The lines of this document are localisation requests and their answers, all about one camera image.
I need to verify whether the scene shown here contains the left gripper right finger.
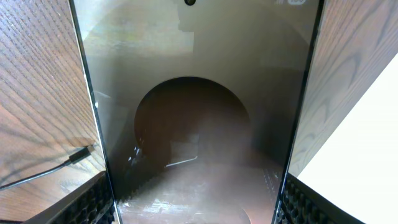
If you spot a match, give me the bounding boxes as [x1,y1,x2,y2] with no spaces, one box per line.
[274,174,362,224]

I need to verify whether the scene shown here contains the Galaxy S25 Ultra smartphone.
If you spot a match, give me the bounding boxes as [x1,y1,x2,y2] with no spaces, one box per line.
[69,0,324,223]

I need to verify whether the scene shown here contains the black USB charging cable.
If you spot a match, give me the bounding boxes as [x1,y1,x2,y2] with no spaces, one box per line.
[0,144,96,192]

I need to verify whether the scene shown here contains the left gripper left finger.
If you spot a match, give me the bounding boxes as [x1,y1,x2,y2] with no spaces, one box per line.
[24,171,116,224]

